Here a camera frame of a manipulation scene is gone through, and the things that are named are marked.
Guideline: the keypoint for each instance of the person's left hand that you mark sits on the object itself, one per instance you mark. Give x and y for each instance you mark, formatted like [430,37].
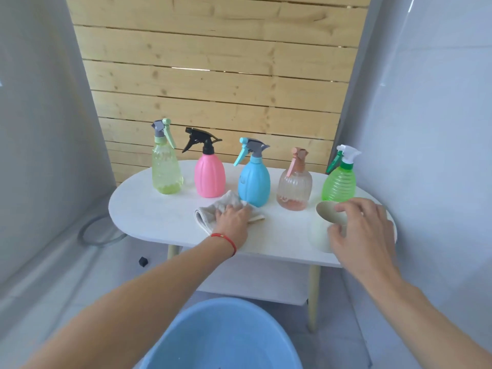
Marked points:
[232,224]

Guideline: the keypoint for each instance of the person's right hand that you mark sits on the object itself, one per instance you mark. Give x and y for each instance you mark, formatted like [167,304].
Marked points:
[367,242]

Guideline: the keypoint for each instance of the person's right thumb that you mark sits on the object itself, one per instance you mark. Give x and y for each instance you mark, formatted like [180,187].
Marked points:
[336,233]

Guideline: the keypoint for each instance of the person's left fingers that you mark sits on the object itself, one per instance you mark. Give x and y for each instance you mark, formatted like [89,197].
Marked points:
[232,209]

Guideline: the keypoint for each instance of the grey cleaning cloth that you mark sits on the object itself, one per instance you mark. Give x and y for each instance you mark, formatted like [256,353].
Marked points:
[227,198]

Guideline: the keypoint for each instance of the white plastic cup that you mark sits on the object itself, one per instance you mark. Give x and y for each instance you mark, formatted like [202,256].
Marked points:
[321,234]

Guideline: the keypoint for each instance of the person's left forearm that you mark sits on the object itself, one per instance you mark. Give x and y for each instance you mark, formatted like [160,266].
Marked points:
[134,307]

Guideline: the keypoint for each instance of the person's right forearm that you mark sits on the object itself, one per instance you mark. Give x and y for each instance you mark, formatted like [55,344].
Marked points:
[426,322]

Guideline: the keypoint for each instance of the blue spray bottle grey trigger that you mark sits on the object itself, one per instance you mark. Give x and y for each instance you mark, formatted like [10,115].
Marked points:
[253,184]

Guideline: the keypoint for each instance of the pink spray bottle black trigger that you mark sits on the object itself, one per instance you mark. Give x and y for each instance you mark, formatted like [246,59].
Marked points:
[209,176]

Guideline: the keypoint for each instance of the green spray bottle white trigger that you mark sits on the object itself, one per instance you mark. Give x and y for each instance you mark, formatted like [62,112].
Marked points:
[339,186]

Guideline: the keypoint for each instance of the clear ribbed spray bottle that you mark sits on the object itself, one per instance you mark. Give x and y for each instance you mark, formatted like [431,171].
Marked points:
[294,188]

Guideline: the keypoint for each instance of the pale wooden table leg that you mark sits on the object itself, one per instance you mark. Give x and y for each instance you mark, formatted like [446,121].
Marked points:
[313,299]
[173,251]

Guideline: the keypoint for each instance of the white table shelf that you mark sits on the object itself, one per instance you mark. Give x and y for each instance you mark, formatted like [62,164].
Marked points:
[261,276]

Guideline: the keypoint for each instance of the yellow-green clear spray bottle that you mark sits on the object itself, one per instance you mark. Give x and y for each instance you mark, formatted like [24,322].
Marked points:
[166,172]

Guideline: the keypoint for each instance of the white oval table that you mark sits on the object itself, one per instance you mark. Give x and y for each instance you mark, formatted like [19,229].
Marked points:
[153,215]

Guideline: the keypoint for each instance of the small black cap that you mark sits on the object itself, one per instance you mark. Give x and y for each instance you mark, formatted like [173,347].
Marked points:
[143,262]

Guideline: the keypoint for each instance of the blue plastic basin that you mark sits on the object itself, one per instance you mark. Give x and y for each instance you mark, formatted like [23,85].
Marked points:
[219,338]

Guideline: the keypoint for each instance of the wooden slat panel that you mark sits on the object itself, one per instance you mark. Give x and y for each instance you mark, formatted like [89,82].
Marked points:
[215,72]

